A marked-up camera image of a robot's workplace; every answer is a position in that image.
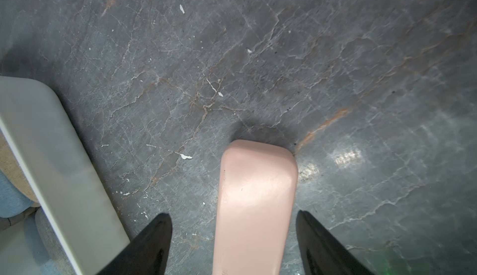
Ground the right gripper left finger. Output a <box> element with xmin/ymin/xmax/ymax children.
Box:
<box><xmin>98</xmin><ymin>213</ymin><xmax>173</xmax><ymax>275</ymax></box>

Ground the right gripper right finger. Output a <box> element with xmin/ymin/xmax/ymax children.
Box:
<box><xmin>296</xmin><ymin>210</ymin><xmax>371</xmax><ymax>275</ymax></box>

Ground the pink glasses case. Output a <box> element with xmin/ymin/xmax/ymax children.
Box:
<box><xmin>212</xmin><ymin>140</ymin><xmax>298</xmax><ymax>275</ymax></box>

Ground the blue glasses case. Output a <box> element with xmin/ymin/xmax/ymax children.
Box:
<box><xmin>0</xmin><ymin>172</ymin><xmax>34</xmax><ymax>218</ymax></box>

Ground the purple glasses case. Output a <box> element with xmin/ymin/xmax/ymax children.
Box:
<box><xmin>35</xmin><ymin>209</ymin><xmax>76</xmax><ymax>275</ymax></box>

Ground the tan glasses case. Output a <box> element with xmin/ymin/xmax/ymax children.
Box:
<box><xmin>1</xmin><ymin>133</ymin><xmax>40</xmax><ymax>207</ymax></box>

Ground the white plastic storage tray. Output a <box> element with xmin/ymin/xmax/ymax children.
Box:
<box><xmin>1</xmin><ymin>76</ymin><xmax>129</xmax><ymax>275</ymax></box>

